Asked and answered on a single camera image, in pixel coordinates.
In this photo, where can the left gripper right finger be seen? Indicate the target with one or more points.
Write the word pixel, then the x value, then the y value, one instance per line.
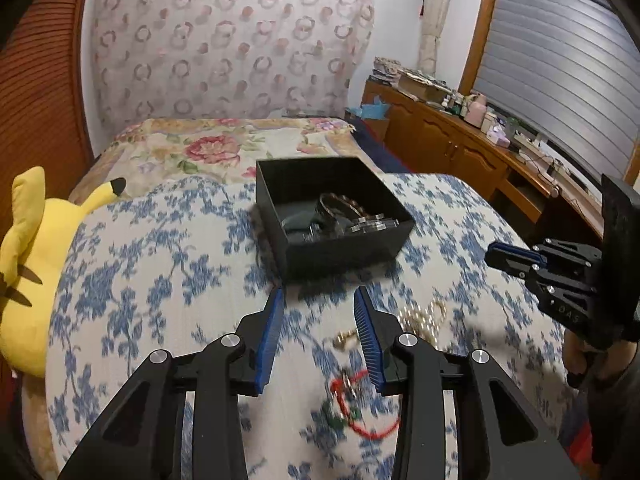
pixel 500 435

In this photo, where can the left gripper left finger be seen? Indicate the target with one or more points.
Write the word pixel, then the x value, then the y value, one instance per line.
pixel 139 433

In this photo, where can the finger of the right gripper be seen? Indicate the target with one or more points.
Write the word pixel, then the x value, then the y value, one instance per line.
pixel 517 266
pixel 503 248

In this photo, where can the black jewelry box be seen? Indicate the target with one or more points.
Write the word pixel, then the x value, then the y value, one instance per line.
pixel 344 188

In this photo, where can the person's right hand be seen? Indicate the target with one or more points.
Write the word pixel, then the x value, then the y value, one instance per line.
pixel 580 358

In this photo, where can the pink tissue pack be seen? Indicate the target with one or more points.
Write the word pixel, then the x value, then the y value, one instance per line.
pixel 497 136

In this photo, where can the wooden sideboard cabinet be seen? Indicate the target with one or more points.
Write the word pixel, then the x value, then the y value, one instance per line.
pixel 428 141

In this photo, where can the pink thermos jug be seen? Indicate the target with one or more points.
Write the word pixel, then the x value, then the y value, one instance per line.
pixel 476 110

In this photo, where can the blue floral white cloth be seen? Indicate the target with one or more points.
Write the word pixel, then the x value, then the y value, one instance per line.
pixel 179 266

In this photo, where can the blue paper bag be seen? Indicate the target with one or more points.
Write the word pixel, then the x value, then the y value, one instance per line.
pixel 376 110

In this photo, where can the cardboard box on cabinet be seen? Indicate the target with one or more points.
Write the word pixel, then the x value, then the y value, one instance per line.
pixel 422 89

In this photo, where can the grey window blind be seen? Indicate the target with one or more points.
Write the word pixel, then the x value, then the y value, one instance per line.
pixel 568 69

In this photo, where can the yellow Pikachu plush toy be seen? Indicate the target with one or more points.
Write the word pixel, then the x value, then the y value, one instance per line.
pixel 33 253

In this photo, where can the beige tied window curtain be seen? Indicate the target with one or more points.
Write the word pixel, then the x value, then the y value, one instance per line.
pixel 432 23

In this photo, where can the floral bed cover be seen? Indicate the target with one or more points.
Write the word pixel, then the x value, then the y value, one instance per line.
pixel 225 150

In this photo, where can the brown louvered wardrobe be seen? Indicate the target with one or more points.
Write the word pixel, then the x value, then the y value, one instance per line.
pixel 43 120

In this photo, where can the circle patterned sheer curtain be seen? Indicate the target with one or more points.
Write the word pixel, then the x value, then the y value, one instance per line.
pixel 225 58

